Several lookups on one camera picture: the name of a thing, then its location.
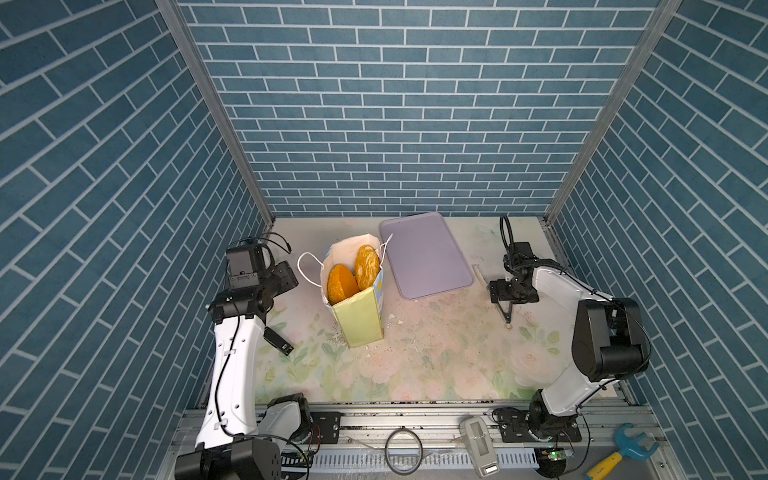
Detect black flat bar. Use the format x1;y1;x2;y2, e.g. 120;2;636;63
263;327;294;357

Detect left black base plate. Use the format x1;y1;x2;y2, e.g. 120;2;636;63
310;411;342;446

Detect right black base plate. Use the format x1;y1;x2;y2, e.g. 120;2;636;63
491;406;582;443

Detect white handheld device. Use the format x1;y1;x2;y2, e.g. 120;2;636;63
459;416;500;479

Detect blue yellow wrench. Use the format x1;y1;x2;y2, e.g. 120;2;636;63
585;423;659;480

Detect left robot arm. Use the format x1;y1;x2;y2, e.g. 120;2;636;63
174;236;311;479

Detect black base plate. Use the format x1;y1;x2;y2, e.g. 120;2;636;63
491;406;582;443
310;411;342;446

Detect white paper gift bag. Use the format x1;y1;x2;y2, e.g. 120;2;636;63
297;234;387;348

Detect round flower bun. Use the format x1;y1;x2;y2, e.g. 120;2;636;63
354;245;380;291

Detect sugared oval bread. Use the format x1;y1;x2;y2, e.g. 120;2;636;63
327;264;360;305

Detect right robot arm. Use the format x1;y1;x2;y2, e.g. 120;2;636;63
489;242;651;443

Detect metal kitchen tongs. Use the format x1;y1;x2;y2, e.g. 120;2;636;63
472;264;513;330

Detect lilac plastic tray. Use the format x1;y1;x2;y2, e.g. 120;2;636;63
379;212;474;300

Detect black cable ring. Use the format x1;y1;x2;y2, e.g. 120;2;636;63
383;427;425;476

